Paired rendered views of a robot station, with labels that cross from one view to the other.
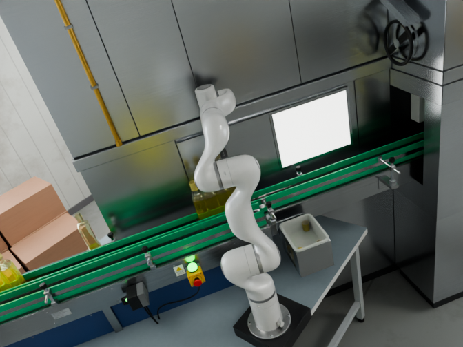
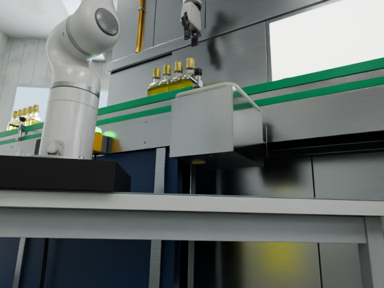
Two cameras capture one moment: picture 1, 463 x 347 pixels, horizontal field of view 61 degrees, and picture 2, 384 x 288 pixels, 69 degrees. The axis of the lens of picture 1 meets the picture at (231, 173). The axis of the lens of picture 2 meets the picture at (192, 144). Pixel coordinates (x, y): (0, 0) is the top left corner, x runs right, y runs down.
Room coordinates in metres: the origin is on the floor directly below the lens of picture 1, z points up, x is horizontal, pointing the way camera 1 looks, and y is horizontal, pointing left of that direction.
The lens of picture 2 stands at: (0.80, -0.65, 0.71)
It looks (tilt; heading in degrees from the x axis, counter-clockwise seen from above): 14 degrees up; 38
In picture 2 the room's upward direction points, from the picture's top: 1 degrees clockwise
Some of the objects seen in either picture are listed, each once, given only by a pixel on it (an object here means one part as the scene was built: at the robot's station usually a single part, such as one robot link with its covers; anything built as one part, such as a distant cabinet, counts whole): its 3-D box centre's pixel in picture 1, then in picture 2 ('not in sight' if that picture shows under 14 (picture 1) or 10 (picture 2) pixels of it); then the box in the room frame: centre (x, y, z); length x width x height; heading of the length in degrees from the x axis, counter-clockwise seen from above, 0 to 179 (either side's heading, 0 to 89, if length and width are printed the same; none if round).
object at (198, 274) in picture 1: (195, 275); (93, 144); (1.38, 0.29, 0.96); 0.07 x 0.07 x 0.07; 7
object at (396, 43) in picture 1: (400, 42); not in sight; (1.75, -0.92, 1.66); 0.21 x 0.05 x 0.21; 7
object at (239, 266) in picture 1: (247, 272); (74, 59); (1.14, 0.05, 1.12); 0.19 x 0.12 x 0.24; 91
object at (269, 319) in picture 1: (265, 306); (70, 130); (1.14, 0.01, 0.90); 0.19 x 0.19 x 0.18
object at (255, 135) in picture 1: (270, 143); (263, 60); (1.78, -0.23, 1.32); 0.90 x 0.03 x 0.34; 97
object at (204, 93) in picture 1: (209, 100); not in sight; (1.61, 0.01, 1.68); 0.09 x 0.08 x 0.13; 91
